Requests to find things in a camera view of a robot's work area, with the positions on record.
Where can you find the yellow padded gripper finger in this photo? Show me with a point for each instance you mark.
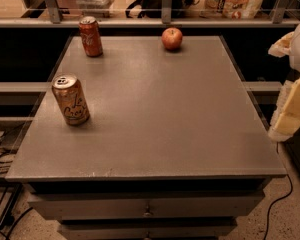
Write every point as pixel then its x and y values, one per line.
pixel 285 120
pixel 282 47

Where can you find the red apple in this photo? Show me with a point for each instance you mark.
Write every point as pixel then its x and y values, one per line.
pixel 172 38

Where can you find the printed snack bag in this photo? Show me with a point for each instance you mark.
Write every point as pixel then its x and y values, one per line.
pixel 232 9

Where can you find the black bag behind glass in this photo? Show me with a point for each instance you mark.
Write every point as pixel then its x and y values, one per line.
pixel 154 8

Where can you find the upper drawer with knob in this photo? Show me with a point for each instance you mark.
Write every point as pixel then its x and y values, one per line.
pixel 121 206

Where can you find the drawer with knob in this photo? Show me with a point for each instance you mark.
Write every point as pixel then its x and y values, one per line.
pixel 121 206
pixel 147 229

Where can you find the grey drawer cabinet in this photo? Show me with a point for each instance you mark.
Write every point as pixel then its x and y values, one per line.
pixel 160 124

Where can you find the red cola can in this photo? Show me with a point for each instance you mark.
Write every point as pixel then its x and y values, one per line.
pixel 91 40

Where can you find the orange LaCroix can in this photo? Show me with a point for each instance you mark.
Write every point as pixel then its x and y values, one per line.
pixel 68 92

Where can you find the grey metal railing shelf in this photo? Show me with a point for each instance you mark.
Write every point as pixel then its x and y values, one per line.
pixel 65 13

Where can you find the lower drawer with knob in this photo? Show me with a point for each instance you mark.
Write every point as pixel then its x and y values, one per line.
pixel 147 229

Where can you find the grey side bench rail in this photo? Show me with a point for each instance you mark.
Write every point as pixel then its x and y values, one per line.
pixel 19 102

